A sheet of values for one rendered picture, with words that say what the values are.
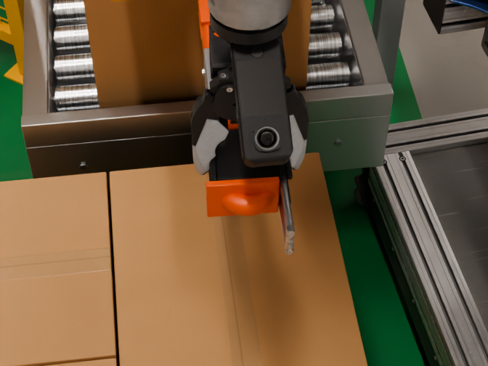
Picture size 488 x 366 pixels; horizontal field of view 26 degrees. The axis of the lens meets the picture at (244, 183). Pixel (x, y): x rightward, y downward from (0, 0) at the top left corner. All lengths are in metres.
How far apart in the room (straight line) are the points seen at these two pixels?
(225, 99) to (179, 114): 0.98
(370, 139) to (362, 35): 0.22
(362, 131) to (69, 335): 0.71
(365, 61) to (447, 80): 0.87
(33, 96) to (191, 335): 0.59
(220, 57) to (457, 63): 2.04
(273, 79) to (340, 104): 1.06
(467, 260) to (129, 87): 0.81
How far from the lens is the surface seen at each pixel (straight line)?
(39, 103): 2.05
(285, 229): 1.06
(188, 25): 1.91
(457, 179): 2.44
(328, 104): 2.01
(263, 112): 0.95
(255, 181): 1.05
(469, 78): 2.98
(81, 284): 1.83
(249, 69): 0.96
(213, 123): 1.03
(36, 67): 2.12
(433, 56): 3.02
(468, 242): 2.33
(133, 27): 1.91
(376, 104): 2.04
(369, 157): 2.15
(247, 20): 0.93
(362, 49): 2.13
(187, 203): 1.91
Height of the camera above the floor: 2.03
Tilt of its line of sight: 50 degrees down
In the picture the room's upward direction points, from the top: straight up
